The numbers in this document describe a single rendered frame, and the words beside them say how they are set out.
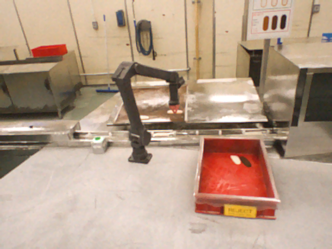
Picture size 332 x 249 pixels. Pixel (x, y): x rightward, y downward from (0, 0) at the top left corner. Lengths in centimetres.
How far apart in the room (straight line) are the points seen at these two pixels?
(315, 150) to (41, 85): 371
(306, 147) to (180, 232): 79
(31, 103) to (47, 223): 340
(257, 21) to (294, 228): 153
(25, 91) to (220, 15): 340
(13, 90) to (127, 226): 374
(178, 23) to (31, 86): 279
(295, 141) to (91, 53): 473
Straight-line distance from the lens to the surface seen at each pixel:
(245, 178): 128
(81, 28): 557
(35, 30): 604
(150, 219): 110
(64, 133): 169
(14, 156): 199
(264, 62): 226
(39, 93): 434
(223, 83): 209
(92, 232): 111
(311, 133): 143
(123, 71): 120
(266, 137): 155
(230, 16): 483
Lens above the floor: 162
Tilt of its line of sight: 27 degrees down
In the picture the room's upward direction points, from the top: 5 degrees counter-clockwise
